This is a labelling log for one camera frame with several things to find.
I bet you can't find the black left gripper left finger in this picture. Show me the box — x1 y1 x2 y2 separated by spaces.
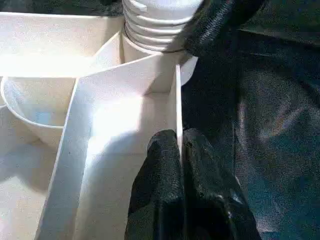
124 130 184 240

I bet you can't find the black work mat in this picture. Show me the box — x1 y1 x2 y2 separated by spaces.
0 0 320 240

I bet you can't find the white upturned plastic table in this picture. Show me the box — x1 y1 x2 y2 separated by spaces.
0 12 200 240

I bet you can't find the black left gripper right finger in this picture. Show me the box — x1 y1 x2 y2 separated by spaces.
182 127 262 240

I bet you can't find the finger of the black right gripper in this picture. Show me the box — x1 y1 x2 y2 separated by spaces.
182 0 268 58

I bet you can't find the white plastic table leg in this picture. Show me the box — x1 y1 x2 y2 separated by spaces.
121 0 206 53

